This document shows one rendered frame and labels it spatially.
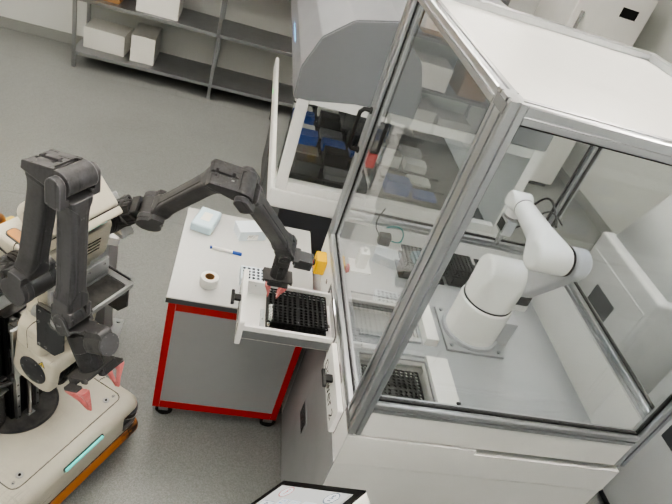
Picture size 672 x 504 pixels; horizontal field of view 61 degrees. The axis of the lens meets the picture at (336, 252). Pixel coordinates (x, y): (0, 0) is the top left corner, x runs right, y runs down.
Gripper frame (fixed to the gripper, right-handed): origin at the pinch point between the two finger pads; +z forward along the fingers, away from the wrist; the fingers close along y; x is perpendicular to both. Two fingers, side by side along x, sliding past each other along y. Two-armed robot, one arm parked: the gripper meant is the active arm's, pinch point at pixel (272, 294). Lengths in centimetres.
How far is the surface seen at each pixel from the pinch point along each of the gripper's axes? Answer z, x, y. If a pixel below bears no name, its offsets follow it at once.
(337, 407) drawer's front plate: 3.9, 42.7, -21.8
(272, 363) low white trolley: 49, -14, -11
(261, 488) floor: 96, 15, -17
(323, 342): 8.9, 10.6, -20.6
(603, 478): 10, 53, -115
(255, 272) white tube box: 16.0, -31.0, 3.9
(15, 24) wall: 86, -424, 231
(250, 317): 12.5, -0.2, 5.3
